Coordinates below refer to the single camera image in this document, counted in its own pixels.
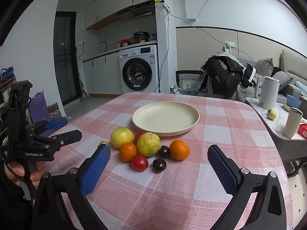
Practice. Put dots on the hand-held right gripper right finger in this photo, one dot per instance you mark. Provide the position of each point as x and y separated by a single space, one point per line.
223 172

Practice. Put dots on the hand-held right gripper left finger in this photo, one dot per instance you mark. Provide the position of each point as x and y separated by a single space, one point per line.
96 170

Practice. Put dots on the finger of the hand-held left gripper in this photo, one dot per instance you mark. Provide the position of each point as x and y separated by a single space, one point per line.
56 123
68 137

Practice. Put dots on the brown longan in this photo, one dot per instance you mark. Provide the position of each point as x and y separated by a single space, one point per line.
103 143

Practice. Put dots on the smooth yellow-green lemon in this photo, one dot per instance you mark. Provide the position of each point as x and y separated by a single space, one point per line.
121 137

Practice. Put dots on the red tomato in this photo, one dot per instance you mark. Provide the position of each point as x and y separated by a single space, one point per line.
138 136
139 163

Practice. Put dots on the large orange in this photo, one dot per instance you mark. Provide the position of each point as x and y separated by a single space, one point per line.
179 150

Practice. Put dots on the dark purple plum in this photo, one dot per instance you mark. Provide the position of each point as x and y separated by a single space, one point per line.
164 152
159 165

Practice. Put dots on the cream round plate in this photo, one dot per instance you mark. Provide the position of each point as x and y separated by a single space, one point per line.
165 117

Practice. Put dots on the person's left hand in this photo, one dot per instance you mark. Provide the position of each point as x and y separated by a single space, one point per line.
17 171

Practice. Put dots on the brown patterned bag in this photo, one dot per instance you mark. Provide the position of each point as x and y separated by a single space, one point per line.
54 111

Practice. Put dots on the purple bag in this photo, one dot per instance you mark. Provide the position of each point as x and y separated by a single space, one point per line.
38 107

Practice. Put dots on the small orange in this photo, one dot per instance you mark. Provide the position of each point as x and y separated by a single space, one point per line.
127 152

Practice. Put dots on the white floor mop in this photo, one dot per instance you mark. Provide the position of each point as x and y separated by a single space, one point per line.
83 93

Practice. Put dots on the pink checkered tablecloth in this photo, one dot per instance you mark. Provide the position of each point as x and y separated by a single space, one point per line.
211 129

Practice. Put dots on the bumpy yellow-green lemon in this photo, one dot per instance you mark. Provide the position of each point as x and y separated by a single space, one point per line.
148 144

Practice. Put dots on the black glass door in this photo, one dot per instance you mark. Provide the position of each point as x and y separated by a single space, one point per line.
66 60

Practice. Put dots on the white kitchen counter cabinet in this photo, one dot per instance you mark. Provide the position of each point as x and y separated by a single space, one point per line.
103 76

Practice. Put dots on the white side table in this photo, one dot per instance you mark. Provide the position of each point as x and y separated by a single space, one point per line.
278 129

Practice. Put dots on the small yellow fruit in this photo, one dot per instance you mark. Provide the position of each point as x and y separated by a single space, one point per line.
272 115

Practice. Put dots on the small green fruit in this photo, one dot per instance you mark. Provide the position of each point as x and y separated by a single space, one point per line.
270 110

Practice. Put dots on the grey chair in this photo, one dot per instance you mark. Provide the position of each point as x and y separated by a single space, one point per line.
244 92

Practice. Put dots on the white tumbler cup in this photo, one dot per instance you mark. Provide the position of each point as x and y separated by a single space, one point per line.
293 123

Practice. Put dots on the pile of plastic bags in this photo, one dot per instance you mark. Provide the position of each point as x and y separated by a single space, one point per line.
189 90

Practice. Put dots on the red box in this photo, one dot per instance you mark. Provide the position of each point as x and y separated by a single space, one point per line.
303 131

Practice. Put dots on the small cream plate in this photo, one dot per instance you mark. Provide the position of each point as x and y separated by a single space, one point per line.
286 107

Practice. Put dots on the white electric kettle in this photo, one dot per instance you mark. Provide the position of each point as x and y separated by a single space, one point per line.
269 93

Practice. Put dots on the kitchen faucet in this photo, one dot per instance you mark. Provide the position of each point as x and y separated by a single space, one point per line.
103 44

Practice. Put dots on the white washing machine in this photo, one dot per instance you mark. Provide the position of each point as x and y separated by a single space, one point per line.
139 74

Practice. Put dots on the pile of dark clothes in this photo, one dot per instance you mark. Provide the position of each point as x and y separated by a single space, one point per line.
223 76

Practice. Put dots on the yellow bottle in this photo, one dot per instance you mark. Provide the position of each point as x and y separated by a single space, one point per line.
117 43

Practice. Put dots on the stack of blue bowls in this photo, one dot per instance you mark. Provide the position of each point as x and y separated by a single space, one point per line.
293 100

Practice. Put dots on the red container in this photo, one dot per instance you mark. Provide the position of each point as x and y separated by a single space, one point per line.
126 42

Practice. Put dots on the small grey pillow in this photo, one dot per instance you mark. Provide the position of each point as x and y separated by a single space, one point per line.
283 80

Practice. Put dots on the large grey pillow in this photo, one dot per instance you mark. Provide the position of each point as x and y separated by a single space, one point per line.
263 68

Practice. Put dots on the light blue pillow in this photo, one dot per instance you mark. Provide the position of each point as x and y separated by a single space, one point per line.
301 87

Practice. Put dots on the grey sofa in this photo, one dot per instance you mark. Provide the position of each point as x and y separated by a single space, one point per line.
295 76

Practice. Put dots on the black cooking pot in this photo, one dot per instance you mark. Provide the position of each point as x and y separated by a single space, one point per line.
140 37

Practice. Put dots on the range hood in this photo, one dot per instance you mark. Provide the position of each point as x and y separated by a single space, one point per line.
139 10

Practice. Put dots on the green white wall charger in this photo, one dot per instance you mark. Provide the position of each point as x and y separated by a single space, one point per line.
229 48

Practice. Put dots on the white wall cabinets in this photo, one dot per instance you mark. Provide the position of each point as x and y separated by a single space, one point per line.
108 4

